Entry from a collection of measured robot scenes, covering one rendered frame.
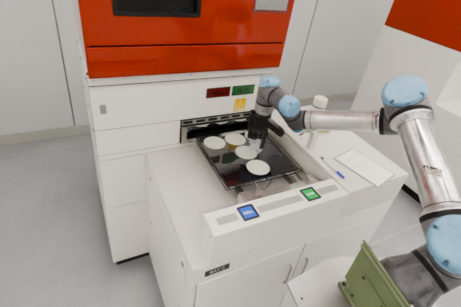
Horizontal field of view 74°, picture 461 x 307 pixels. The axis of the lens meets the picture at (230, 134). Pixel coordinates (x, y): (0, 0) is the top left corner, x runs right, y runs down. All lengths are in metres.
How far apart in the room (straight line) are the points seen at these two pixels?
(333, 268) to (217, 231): 0.43
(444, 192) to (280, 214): 0.46
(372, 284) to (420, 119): 0.47
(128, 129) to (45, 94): 1.63
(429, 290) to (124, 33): 1.15
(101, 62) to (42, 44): 1.62
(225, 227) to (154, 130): 0.61
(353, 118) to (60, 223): 1.90
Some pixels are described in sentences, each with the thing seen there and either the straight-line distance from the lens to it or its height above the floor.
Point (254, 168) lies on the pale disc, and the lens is 1.30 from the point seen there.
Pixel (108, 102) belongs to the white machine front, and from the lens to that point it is 1.29.
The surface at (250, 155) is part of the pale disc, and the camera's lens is 1.37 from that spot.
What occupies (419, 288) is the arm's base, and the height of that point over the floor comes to 1.04.
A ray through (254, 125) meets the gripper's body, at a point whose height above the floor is 1.06.
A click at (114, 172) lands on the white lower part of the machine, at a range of 1.49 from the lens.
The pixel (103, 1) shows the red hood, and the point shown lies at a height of 1.48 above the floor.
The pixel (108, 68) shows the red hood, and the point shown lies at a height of 1.26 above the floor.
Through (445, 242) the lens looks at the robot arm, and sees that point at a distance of 0.84.
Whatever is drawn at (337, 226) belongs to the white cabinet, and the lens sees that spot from 1.38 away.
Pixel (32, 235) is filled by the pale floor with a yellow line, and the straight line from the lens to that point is 2.34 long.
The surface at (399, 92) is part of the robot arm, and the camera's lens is 1.00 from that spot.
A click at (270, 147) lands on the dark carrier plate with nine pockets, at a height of 0.90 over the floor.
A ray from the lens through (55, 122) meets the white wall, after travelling 3.05.
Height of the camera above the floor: 1.71
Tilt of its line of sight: 33 degrees down
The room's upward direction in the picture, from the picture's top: 9 degrees clockwise
